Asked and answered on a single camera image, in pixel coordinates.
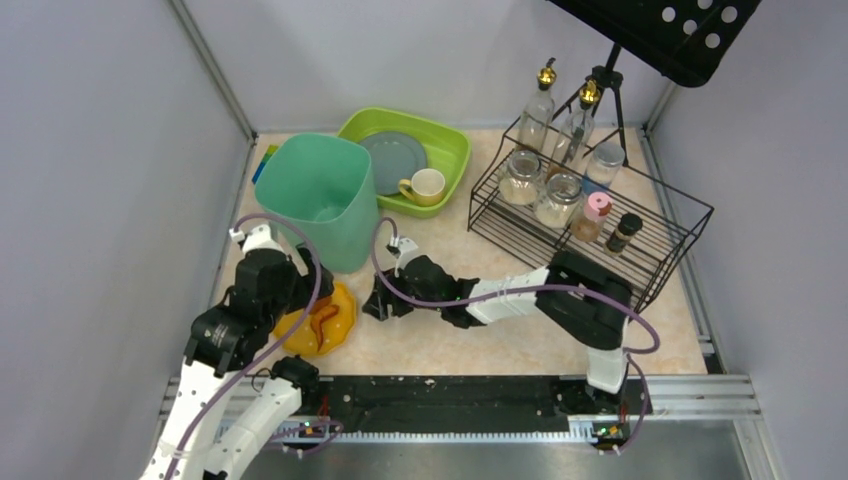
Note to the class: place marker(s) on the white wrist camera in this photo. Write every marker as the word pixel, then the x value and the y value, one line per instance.
pixel 260 237
pixel 404 250

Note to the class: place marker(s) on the yellow scalloped plate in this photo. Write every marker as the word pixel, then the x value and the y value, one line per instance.
pixel 302 341

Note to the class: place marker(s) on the black tripod stand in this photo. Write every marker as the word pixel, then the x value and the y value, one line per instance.
pixel 609 82

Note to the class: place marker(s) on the black wire rack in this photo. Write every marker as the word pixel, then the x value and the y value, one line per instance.
pixel 648 260

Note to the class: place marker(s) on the brown food scraps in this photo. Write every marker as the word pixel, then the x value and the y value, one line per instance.
pixel 323 311

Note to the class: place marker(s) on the gold top oil bottle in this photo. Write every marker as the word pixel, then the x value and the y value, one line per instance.
pixel 575 130
pixel 538 111

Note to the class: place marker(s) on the yellow and white mug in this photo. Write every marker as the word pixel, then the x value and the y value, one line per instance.
pixel 426 187

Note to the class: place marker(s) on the glass jar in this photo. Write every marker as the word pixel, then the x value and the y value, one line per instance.
pixel 559 200
pixel 519 178

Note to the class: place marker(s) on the black perforated tray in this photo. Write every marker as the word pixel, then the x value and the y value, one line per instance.
pixel 684 41

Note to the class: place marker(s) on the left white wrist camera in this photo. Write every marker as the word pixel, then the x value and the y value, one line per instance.
pixel 260 237

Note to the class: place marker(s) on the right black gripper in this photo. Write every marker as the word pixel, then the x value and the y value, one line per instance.
pixel 395 291

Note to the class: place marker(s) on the silver lid blue label jar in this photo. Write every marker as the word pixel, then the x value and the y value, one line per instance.
pixel 606 161

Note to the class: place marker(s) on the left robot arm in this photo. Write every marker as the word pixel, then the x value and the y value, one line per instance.
pixel 222 342

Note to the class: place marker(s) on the teal trash bin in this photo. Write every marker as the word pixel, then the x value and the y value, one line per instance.
pixel 324 185

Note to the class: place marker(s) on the green plastic basin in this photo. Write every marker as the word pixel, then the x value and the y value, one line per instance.
pixel 447 150

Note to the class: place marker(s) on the black lid spice jar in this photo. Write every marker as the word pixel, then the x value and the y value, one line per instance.
pixel 628 226

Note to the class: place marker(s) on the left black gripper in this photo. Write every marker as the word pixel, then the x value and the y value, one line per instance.
pixel 315 281

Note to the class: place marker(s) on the stacked toy blocks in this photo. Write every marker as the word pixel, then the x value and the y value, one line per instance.
pixel 268 154

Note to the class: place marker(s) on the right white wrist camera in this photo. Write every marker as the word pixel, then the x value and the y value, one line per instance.
pixel 404 250

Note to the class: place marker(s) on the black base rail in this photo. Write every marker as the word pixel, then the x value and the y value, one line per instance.
pixel 509 409

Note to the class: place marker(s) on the pink lid spice jar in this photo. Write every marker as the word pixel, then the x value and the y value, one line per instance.
pixel 587 224

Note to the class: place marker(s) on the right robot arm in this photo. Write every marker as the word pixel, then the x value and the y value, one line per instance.
pixel 571 291

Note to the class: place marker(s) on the grey-blue plate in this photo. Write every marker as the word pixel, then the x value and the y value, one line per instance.
pixel 395 156

